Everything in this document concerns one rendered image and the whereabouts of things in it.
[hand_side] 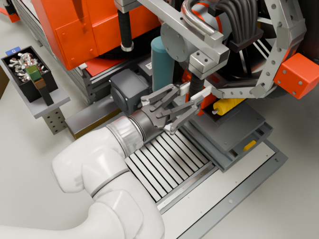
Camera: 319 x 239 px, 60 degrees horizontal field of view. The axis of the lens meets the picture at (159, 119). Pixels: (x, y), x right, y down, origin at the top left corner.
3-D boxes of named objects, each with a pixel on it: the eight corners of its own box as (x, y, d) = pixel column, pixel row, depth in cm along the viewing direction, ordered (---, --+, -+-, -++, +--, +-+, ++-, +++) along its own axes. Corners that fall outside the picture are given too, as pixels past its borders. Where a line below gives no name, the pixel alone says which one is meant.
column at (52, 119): (69, 126, 167) (45, 78, 132) (53, 135, 164) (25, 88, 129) (61, 115, 172) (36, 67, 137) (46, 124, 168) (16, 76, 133)
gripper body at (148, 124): (126, 126, 73) (154, 109, 76) (145, 149, 69) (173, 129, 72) (123, 109, 67) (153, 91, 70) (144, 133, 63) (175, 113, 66)
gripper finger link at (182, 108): (154, 114, 68) (157, 118, 67) (193, 97, 71) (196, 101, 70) (154, 122, 71) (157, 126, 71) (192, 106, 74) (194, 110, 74)
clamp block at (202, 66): (227, 64, 71) (231, 49, 66) (201, 81, 68) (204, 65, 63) (213, 54, 73) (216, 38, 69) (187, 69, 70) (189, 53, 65)
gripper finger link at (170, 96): (153, 120, 72) (149, 117, 72) (180, 95, 76) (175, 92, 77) (153, 112, 68) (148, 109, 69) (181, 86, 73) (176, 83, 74)
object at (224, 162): (268, 136, 154) (275, 127, 146) (223, 174, 141) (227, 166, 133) (206, 83, 176) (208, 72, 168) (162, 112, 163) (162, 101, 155)
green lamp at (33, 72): (42, 77, 106) (39, 69, 103) (32, 81, 105) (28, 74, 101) (38, 71, 108) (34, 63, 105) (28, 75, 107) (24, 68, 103)
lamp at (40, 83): (47, 85, 110) (43, 78, 107) (37, 90, 109) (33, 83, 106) (42, 79, 112) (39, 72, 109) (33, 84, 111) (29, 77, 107)
